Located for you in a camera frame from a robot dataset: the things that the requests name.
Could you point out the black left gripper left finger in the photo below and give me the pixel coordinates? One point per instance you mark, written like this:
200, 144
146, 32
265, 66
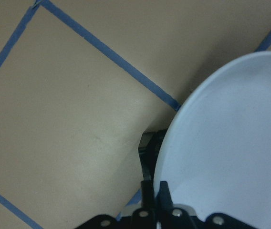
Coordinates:
147, 219

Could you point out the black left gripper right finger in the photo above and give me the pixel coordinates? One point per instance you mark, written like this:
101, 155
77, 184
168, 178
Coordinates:
165, 205

